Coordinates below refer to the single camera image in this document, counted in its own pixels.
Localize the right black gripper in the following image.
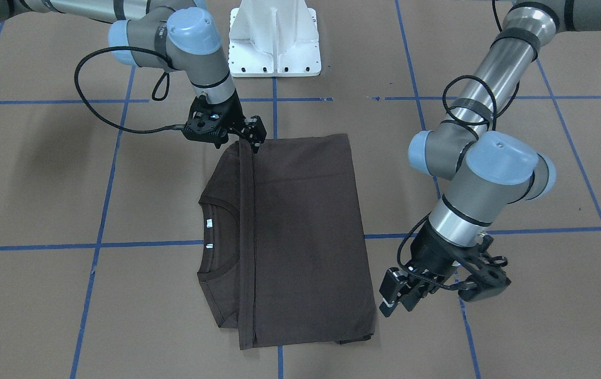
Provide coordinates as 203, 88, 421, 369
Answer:
181, 92, 267, 154

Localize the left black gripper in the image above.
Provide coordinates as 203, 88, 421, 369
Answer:
378, 216, 512, 317

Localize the brown t-shirt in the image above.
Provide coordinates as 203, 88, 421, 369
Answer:
197, 134, 376, 350

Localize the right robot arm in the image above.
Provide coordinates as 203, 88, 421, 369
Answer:
0, 1, 266, 153

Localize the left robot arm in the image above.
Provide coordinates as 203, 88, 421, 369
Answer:
378, 1, 601, 317

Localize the white pedestal column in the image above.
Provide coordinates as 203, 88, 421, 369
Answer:
228, 1, 322, 77

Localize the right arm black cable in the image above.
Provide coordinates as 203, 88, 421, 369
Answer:
73, 46, 196, 134

